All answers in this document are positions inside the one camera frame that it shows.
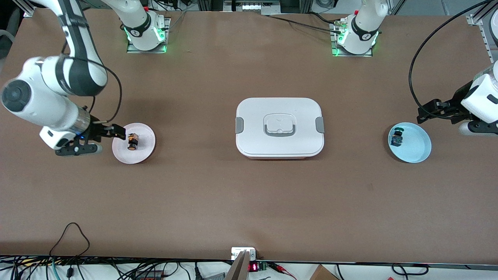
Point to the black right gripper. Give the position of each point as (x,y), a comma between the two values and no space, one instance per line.
(95,130)

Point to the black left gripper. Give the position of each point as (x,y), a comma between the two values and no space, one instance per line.
(453,109)

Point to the black gold small component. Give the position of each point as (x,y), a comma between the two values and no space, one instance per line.
(133,142)

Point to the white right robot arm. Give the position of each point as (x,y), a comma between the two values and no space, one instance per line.
(35,105)

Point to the pink round plate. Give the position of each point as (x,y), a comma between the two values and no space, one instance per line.
(146,151)

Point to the light blue round plate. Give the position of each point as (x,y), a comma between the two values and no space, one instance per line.
(418,153)

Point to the aluminium profile with holes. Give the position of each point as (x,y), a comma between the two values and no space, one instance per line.
(476,19)

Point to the plain aluminium profile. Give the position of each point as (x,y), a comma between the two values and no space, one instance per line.
(27,8)

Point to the grey aluminium beam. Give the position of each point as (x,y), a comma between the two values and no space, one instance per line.
(239,270)

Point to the red digit display module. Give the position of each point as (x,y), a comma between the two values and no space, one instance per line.
(253,267)

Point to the brown cardboard piece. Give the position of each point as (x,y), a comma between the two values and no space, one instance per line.
(323,274)

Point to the green push button switch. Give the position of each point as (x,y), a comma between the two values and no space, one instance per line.
(397,138)

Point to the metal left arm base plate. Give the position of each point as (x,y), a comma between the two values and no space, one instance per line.
(334,39)

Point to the white metal bracket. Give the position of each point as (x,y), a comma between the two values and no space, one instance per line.
(237,252)

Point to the aluminium frame with light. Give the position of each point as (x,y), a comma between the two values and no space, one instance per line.
(253,7)

